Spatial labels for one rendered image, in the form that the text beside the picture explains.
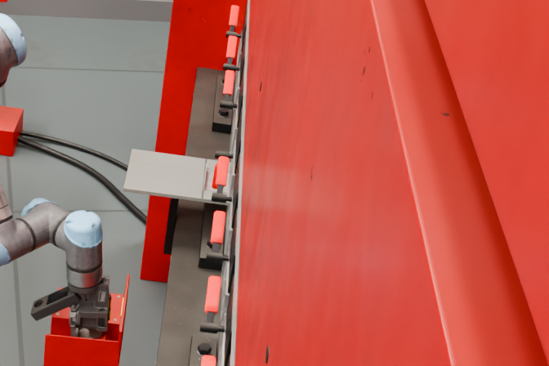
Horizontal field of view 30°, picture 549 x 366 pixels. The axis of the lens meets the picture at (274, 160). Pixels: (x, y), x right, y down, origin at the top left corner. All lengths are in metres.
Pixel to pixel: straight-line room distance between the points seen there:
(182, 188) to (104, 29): 3.17
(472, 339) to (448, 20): 0.12
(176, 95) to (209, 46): 0.20
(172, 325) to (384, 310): 1.70
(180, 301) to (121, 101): 2.64
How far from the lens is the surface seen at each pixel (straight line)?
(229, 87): 2.43
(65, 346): 2.28
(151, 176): 2.44
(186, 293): 2.30
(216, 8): 3.18
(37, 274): 3.73
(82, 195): 4.14
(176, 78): 3.29
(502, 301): 0.44
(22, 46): 2.19
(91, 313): 2.23
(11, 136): 4.31
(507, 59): 0.31
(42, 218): 2.17
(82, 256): 2.14
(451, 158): 0.53
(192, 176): 2.46
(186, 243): 2.45
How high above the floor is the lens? 2.31
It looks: 31 degrees down
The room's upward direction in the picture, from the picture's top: 11 degrees clockwise
